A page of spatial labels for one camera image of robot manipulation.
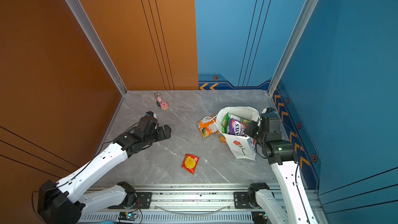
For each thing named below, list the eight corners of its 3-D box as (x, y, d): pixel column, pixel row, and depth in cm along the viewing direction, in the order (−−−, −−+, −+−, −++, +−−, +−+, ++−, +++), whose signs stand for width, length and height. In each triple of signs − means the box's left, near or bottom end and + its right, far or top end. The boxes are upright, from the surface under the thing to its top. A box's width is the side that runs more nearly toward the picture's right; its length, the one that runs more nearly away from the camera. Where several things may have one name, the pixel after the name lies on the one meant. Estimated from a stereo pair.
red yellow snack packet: (180, 169, 85) (179, 168, 83) (186, 154, 90) (185, 153, 88) (194, 174, 83) (193, 172, 82) (199, 158, 89) (199, 157, 87)
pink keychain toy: (161, 112, 110) (160, 109, 108) (152, 97, 119) (151, 94, 117) (169, 108, 113) (168, 105, 110) (159, 94, 122) (158, 91, 119)
